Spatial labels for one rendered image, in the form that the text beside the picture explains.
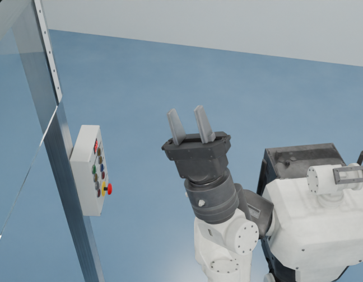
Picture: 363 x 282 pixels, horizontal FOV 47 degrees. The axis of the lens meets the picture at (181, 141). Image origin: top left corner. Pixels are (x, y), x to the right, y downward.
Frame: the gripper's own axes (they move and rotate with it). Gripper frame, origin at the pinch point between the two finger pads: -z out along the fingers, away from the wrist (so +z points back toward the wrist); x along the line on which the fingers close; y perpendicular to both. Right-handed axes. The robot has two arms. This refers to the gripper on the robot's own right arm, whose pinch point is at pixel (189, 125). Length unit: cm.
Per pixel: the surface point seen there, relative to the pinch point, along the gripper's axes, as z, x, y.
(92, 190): 31, -56, -24
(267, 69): 93, -84, -296
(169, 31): 40, -174, -302
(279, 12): 49, -68, -317
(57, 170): 20, -61, -19
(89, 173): 24, -53, -23
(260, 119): 108, -74, -223
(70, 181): 25, -60, -21
